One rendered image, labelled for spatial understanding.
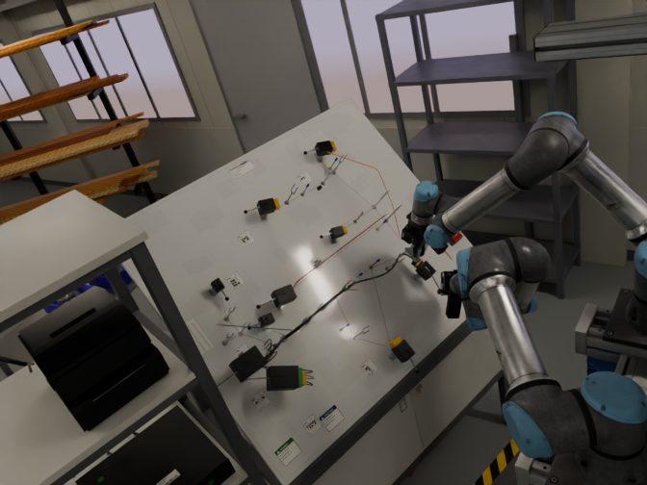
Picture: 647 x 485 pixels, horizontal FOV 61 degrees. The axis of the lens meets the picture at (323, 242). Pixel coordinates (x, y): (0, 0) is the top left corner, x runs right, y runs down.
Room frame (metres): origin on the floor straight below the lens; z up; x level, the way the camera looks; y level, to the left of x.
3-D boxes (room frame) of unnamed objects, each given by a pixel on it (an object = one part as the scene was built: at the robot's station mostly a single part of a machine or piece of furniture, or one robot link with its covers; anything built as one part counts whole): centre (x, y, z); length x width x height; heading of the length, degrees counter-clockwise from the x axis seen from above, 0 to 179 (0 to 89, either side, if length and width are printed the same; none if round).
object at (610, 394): (0.71, -0.46, 1.33); 0.13 x 0.12 x 0.14; 83
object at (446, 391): (1.61, -0.37, 0.60); 0.55 x 0.03 x 0.39; 122
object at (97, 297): (1.13, 0.63, 1.56); 0.30 x 0.23 x 0.19; 34
